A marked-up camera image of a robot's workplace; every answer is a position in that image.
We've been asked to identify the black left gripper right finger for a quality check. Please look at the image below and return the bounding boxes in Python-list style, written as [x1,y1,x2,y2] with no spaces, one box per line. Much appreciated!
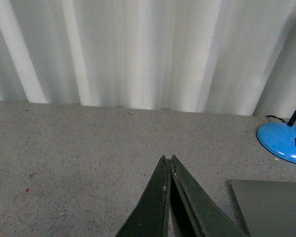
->
[170,156,248,237]

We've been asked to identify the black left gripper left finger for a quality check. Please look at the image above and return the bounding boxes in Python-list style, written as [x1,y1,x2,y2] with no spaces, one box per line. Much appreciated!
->
[116,156,171,237]

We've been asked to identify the grey laptop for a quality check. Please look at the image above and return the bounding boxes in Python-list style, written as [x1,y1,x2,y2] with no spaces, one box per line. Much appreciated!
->
[230,180,296,237]

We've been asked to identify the blue desk lamp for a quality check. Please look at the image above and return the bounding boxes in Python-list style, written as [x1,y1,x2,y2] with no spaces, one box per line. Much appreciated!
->
[257,110,296,164]

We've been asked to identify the white curtain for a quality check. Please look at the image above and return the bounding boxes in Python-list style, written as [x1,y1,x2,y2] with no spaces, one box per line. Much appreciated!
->
[0,0,296,117]

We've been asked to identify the black lamp power cable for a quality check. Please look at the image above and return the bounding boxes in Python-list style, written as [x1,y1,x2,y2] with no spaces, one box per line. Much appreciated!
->
[265,115,289,123]

